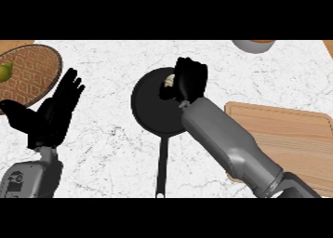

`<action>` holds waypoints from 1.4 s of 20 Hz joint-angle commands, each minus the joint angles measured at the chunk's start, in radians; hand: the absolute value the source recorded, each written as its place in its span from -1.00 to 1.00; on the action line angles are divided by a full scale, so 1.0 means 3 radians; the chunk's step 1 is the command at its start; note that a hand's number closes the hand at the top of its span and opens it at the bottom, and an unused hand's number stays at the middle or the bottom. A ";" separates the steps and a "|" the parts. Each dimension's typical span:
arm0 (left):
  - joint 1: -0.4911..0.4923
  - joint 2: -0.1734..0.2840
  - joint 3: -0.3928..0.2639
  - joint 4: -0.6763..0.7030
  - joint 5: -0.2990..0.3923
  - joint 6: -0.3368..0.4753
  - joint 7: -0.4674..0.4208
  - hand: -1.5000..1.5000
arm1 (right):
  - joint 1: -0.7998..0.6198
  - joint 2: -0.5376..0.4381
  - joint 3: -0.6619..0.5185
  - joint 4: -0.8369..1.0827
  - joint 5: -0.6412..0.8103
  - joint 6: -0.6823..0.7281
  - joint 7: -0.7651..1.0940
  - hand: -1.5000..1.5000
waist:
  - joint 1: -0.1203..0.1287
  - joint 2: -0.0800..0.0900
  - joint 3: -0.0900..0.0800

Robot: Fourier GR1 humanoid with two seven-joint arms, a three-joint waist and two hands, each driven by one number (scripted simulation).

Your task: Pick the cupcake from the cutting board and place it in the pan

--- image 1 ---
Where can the black frying pan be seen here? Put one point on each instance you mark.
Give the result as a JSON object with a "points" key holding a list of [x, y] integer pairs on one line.
{"points": [[156, 105]]}

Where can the brown patterned round placemat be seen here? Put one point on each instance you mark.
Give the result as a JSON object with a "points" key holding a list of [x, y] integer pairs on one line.
{"points": [[23, 74]]}

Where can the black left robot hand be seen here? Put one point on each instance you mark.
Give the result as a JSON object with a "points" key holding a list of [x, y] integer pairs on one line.
{"points": [[50, 114]]}

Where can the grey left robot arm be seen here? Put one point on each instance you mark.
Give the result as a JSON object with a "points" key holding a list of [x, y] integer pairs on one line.
{"points": [[32, 178]]}

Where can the grey bowl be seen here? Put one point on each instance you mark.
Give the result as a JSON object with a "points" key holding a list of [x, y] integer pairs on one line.
{"points": [[254, 46]]}

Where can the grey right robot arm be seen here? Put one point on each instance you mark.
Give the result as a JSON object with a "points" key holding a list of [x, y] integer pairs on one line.
{"points": [[239, 148]]}

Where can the green pear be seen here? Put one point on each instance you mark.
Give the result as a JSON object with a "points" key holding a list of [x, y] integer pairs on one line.
{"points": [[3, 72]]}

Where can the wooden cutting board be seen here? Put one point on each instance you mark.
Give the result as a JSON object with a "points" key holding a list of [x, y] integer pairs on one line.
{"points": [[294, 142]]}

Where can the pale cupcake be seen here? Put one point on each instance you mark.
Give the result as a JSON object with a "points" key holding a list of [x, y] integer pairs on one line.
{"points": [[170, 81]]}

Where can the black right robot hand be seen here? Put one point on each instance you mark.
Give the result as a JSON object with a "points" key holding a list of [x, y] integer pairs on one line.
{"points": [[192, 80]]}

